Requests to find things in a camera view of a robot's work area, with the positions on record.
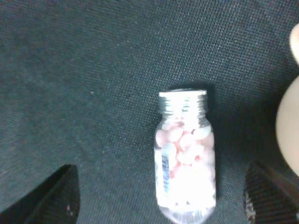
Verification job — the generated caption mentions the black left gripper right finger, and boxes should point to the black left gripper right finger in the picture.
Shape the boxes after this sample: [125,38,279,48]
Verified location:
[243,162,299,224]

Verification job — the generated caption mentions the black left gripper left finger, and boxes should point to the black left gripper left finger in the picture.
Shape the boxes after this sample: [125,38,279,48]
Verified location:
[0,164,80,224]

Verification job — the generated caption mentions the clear bottle of pink candies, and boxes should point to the clear bottle of pink candies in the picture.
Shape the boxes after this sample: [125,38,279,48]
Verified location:
[154,89,216,224]

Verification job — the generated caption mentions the cream ceramic teapot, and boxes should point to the cream ceramic teapot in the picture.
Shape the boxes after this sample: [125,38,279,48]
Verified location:
[275,23,299,175]

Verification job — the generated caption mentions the black table cloth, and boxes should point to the black table cloth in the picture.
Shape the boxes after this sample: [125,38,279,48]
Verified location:
[0,0,299,224]

